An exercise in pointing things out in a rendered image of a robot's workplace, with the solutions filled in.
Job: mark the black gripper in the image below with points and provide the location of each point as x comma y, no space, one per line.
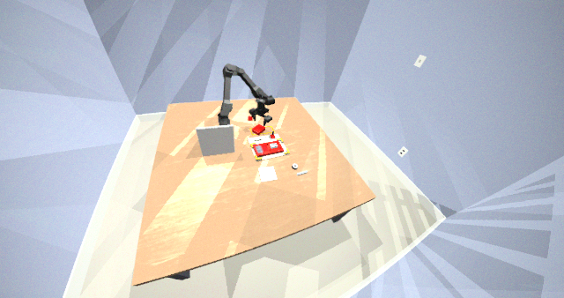
260,111

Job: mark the white flat square pad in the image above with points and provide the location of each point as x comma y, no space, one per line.
267,174

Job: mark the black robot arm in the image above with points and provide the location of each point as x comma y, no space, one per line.
226,108

